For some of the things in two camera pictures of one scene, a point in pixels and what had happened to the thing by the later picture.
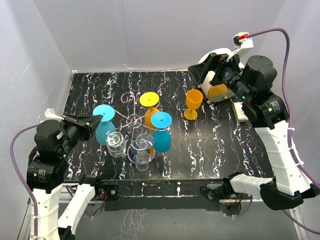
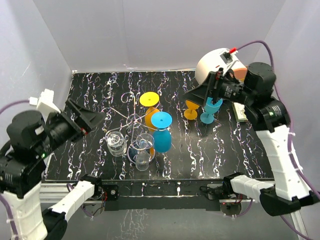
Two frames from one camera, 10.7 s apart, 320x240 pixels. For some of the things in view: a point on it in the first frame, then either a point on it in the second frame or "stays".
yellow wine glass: [194, 99] stays
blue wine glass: [162, 137] stays
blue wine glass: [106, 124] to [208, 117]
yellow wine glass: [150, 99] stays
